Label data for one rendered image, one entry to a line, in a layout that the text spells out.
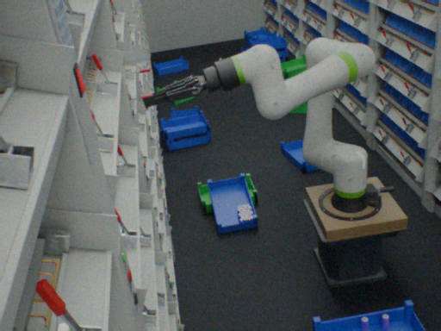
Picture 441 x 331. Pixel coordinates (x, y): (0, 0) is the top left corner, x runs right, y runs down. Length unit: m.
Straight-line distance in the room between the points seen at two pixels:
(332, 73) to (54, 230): 1.28
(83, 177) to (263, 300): 1.69
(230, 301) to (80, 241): 1.63
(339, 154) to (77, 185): 1.52
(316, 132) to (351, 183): 0.24
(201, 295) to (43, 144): 1.87
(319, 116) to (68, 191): 1.54
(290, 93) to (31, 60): 1.15
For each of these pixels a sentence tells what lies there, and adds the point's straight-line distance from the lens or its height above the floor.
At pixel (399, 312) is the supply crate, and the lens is 1.67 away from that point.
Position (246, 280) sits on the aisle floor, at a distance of 2.30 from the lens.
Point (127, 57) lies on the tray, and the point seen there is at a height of 1.01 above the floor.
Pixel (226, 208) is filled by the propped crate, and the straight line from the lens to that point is 2.67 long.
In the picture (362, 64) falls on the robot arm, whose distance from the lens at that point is 1.84.
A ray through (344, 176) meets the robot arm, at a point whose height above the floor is 0.50.
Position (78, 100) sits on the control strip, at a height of 1.36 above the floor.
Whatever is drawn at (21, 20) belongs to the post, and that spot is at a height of 1.45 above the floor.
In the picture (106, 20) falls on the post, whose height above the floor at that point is 1.30.
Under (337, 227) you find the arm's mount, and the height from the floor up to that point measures 0.33.
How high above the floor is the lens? 1.54
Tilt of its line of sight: 29 degrees down
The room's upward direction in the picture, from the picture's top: 8 degrees counter-clockwise
